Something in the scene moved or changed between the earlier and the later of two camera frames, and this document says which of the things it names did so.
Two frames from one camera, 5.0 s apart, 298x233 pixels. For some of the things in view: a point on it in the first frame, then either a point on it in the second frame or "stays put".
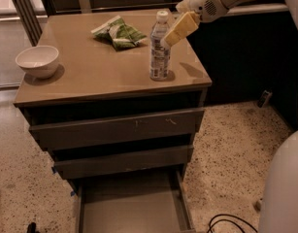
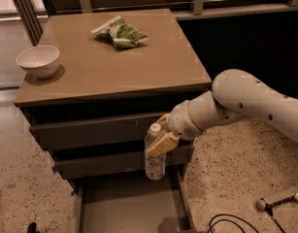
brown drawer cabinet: (120, 139) stays put
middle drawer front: (73, 168) stays put
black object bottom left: (32, 228) stays put
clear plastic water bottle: (160, 55) to (155, 165)
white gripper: (203, 4) to (182, 120)
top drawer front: (116, 128) stays put
